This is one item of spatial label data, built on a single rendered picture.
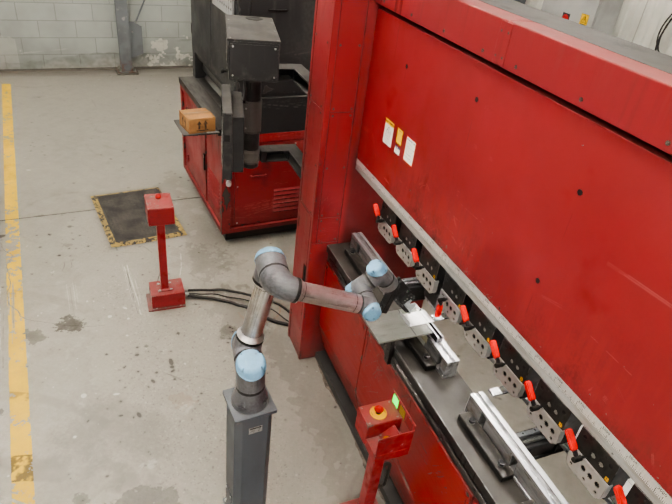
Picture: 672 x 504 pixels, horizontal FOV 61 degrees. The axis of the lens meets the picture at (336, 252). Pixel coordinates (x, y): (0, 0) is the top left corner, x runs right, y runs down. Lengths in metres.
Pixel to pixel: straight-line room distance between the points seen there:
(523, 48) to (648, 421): 1.11
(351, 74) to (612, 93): 1.48
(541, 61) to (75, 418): 2.89
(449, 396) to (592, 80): 1.37
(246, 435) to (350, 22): 1.85
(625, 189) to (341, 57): 1.57
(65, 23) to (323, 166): 6.32
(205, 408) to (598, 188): 2.50
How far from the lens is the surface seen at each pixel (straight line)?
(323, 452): 3.29
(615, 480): 1.91
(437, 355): 2.54
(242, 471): 2.67
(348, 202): 3.13
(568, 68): 1.76
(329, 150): 2.94
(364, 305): 2.20
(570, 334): 1.85
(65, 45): 8.92
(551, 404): 1.99
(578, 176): 1.75
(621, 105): 1.63
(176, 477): 3.20
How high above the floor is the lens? 2.61
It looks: 33 degrees down
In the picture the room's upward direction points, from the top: 7 degrees clockwise
